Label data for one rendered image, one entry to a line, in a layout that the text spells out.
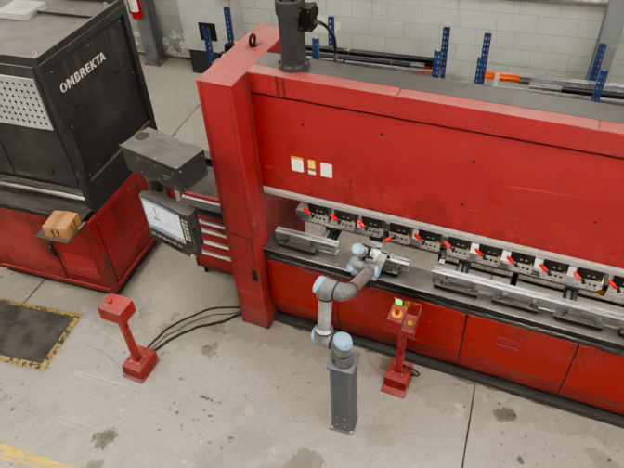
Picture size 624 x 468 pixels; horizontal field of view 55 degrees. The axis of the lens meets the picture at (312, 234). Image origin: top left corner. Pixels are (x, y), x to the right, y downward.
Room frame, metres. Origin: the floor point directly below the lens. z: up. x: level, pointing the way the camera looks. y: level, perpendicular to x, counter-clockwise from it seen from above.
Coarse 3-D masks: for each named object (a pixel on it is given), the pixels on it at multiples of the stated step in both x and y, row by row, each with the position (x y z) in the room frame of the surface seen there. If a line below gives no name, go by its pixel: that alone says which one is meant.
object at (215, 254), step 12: (204, 180) 4.05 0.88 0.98; (180, 192) 3.91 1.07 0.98; (192, 192) 3.87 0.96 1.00; (204, 192) 3.89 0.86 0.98; (216, 192) 3.88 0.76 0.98; (216, 204) 3.74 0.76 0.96; (204, 216) 3.83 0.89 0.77; (204, 228) 3.84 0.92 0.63; (216, 228) 3.79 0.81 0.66; (204, 240) 3.84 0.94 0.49; (216, 240) 3.80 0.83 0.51; (204, 252) 3.84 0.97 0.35; (216, 252) 3.81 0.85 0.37; (228, 252) 3.75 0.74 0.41; (204, 264) 3.88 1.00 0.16; (216, 264) 3.82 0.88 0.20; (228, 264) 3.77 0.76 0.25
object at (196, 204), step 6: (186, 198) 3.54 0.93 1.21; (192, 204) 3.46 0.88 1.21; (198, 204) 3.45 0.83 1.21; (204, 204) 3.45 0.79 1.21; (210, 204) 3.44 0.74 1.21; (198, 210) 3.46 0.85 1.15; (204, 210) 3.46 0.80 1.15; (210, 210) 3.38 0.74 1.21; (216, 210) 3.37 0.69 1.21; (210, 216) 3.38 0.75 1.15; (216, 216) 3.37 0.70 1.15; (222, 216) 3.37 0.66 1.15
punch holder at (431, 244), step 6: (420, 234) 2.89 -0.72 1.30; (426, 234) 2.87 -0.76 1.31; (432, 234) 2.85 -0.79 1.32; (438, 234) 2.84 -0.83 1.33; (426, 240) 2.87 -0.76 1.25; (432, 240) 2.85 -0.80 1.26; (438, 240) 2.83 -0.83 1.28; (420, 246) 2.88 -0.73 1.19; (426, 246) 2.86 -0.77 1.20; (432, 246) 2.85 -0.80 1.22; (438, 246) 2.83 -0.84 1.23
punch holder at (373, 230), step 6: (366, 216) 3.05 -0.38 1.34; (366, 222) 3.05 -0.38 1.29; (372, 222) 3.03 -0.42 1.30; (378, 222) 3.02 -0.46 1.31; (384, 222) 3.05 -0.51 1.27; (372, 228) 3.03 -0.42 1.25; (378, 228) 3.02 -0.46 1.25; (366, 234) 3.05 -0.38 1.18; (372, 234) 3.03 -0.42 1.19; (378, 234) 3.01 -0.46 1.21
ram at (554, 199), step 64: (256, 128) 3.38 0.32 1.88; (320, 128) 3.19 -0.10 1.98; (384, 128) 3.01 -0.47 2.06; (448, 128) 2.85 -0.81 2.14; (320, 192) 3.19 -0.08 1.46; (384, 192) 3.00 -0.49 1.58; (448, 192) 2.83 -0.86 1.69; (512, 192) 2.67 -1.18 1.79; (576, 192) 2.53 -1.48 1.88; (576, 256) 2.48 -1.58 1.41
